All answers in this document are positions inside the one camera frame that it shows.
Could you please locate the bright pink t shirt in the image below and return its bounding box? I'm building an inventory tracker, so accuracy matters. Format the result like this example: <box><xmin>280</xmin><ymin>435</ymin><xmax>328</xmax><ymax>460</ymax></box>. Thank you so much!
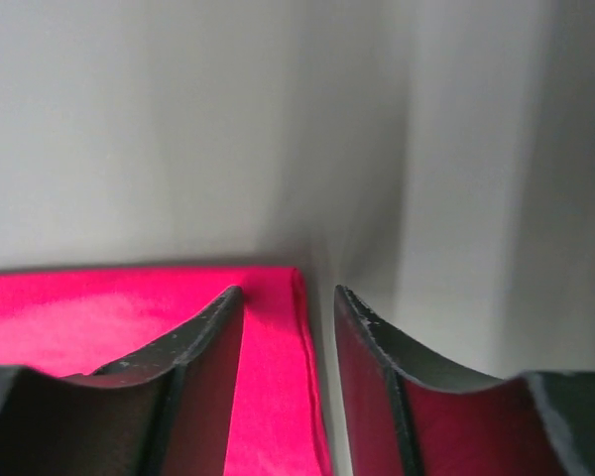
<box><xmin>0</xmin><ymin>267</ymin><xmax>332</xmax><ymax>475</ymax></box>

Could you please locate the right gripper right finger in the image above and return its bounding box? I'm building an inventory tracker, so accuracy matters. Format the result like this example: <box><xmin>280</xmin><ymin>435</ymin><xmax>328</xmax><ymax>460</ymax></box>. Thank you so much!
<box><xmin>334</xmin><ymin>286</ymin><xmax>595</xmax><ymax>475</ymax></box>

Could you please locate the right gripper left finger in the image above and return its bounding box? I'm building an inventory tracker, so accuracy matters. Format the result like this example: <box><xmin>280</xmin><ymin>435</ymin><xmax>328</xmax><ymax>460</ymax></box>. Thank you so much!
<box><xmin>0</xmin><ymin>287</ymin><xmax>244</xmax><ymax>475</ymax></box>

